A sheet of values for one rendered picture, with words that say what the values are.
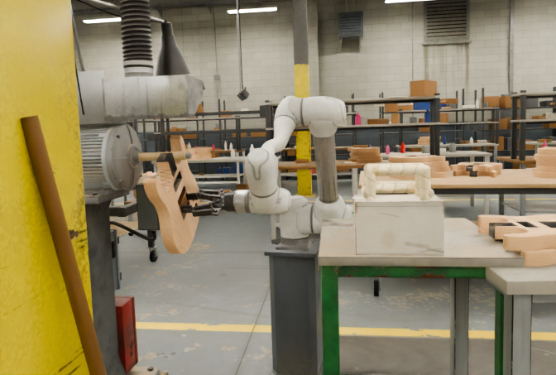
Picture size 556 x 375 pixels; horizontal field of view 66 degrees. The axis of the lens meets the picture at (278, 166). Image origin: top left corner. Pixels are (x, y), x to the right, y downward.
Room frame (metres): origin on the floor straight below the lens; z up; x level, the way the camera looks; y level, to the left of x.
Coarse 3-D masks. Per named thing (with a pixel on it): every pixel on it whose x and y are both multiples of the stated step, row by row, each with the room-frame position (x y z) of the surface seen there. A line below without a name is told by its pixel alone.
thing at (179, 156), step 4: (144, 152) 1.62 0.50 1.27; (148, 152) 1.62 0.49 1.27; (152, 152) 1.61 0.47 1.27; (156, 152) 1.61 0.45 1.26; (160, 152) 1.61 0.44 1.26; (164, 152) 1.61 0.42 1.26; (168, 152) 1.60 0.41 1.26; (172, 152) 1.60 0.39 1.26; (176, 152) 1.60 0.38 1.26; (180, 152) 1.59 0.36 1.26; (184, 152) 1.59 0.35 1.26; (140, 156) 1.61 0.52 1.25; (144, 156) 1.61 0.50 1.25; (148, 156) 1.60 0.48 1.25; (152, 156) 1.60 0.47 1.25; (156, 156) 1.60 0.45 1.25; (176, 156) 1.59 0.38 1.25; (180, 156) 1.59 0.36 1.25; (184, 156) 1.59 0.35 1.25; (140, 160) 1.61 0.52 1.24; (144, 160) 1.61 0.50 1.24; (148, 160) 1.61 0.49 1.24; (152, 160) 1.61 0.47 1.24; (156, 160) 1.61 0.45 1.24; (176, 160) 1.60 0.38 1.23; (180, 160) 1.60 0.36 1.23
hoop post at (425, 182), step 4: (424, 172) 1.32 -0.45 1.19; (428, 172) 1.32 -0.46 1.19; (420, 176) 1.33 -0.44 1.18; (424, 176) 1.32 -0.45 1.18; (428, 176) 1.32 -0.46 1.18; (420, 180) 1.33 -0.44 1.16; (424, 180) 1.32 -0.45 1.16; (428, 180) 1.32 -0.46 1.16; (420, 184) 1.33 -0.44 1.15; (424, 184) 1.32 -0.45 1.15; (428, 184) 1.32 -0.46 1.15; (420, 188) 1.33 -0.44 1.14; (424, 188) 1.32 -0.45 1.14; (428, 188) 1.32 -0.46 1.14; (420, 192) 1.33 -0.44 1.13; (424, 192) 1.32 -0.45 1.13; (428, 192) 1.32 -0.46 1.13; (420, 196) 1.33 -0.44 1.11; (424, 196) 1.32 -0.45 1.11; (428, 196) 1.32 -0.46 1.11
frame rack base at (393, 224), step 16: (368, 208) 1.33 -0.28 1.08; (384, 208) 1.32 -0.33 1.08; (400, 208) 1.32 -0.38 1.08; (416, 208) 1.31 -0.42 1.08; (432, 208) 1.30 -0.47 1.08; (368, 224) 1.33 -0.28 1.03; (384, 224) 1.32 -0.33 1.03; (400, 224) 1.32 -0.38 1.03; (416, 224) 1.31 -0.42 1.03; (432, 224) 1.30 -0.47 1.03; (368, 240) 1.33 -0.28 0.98; (384, 240) 1.32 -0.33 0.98; (400, 240) 1.32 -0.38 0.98; (416, 240) 1.31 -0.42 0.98; (432, 240) 1.30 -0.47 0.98
